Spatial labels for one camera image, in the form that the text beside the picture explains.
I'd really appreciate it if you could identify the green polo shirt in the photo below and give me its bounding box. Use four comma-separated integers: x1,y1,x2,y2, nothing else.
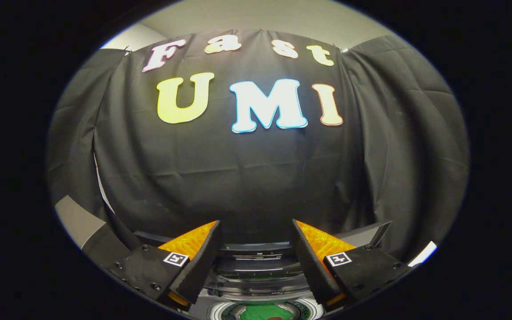
238,304,296,320

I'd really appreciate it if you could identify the black backdrop cloth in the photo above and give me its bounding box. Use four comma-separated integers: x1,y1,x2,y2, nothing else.
46,29,470,263

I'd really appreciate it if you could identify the white paper sheet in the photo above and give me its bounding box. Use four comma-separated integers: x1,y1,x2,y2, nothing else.
408,241,437,267

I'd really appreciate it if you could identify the grey cabinet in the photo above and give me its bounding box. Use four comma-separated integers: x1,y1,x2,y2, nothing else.
55,196,141,263

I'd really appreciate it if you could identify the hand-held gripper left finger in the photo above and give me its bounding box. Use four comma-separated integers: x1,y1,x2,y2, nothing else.
107,221,222,312

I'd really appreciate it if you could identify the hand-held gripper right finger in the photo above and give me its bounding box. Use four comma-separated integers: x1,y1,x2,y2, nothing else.
291,220,414,312

